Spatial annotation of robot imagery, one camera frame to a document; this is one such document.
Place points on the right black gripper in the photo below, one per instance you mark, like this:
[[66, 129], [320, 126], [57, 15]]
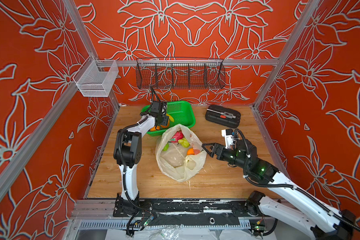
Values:
[[215, 151]]

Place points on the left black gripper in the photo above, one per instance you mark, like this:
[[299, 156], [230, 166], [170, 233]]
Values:
[[164, 119]]

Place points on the green plastic basket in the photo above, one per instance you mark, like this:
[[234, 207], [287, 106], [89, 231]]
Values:
[[182, 113]]

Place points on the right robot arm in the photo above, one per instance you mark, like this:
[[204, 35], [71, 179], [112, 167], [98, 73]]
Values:
[[309, 215]]

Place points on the green toy fruit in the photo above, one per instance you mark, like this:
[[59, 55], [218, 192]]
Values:
[[166, 147]]

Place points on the black wire wall basket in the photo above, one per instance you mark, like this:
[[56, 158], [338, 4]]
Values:
[[180, 73]]

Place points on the translucent printed plastic bag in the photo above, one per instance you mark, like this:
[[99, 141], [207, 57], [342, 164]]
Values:
[[179, 163]]

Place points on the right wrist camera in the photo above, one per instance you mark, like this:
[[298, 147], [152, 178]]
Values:
[[228, 135]]

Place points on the clear plastic wall bin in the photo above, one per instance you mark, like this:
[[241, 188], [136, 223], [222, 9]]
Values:
[[96, 78]]

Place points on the black tool case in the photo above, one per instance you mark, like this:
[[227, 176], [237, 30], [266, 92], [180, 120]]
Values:
[[223, 116]]

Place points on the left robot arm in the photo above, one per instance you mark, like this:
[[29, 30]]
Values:
[[128, 151]]

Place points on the crumpled clear plastic scrap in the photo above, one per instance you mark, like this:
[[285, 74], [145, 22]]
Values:
[[165, 234]]

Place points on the yellow-green toy starfruit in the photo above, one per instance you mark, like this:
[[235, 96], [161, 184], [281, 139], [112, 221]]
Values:
[[184, 142]]

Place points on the yellow toy banana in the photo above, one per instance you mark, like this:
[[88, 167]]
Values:
[[170, 118]]

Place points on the pink toy dragon fruit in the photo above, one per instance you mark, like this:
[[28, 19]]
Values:
[[177, 136]]

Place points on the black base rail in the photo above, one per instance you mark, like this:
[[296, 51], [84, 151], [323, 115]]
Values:
[[191, 212]]

